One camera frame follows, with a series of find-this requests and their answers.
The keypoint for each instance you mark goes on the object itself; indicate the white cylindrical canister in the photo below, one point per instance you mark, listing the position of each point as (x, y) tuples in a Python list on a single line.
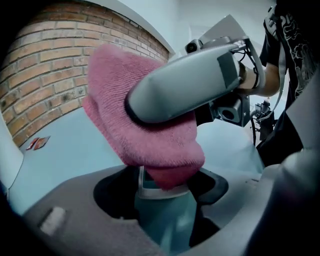
[(10, 150)]

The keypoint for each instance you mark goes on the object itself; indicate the person's black printed shirt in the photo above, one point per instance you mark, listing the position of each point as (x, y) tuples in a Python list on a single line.
[(302, 50)]

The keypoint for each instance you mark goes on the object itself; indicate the pink cloth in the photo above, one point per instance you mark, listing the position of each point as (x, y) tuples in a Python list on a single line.
[(112, 87)]

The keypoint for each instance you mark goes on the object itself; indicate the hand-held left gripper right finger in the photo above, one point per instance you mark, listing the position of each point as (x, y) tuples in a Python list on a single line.
[(245, 212)]

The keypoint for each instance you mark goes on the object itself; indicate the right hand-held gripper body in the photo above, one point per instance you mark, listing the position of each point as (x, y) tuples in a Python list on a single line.
[(225, 30)]

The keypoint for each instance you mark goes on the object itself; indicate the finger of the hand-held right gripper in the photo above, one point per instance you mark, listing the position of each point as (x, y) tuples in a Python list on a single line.
[(175, 90)]

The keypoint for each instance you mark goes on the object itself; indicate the small red packet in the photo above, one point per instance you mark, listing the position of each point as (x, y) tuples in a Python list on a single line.
[(42, 142), (32, 143)]

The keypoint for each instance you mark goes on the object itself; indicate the person's right forearm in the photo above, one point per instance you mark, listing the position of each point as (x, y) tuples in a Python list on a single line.
[(268, 80)]

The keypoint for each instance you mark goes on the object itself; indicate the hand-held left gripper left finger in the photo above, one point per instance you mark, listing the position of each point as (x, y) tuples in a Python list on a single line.
[(75, 212)]

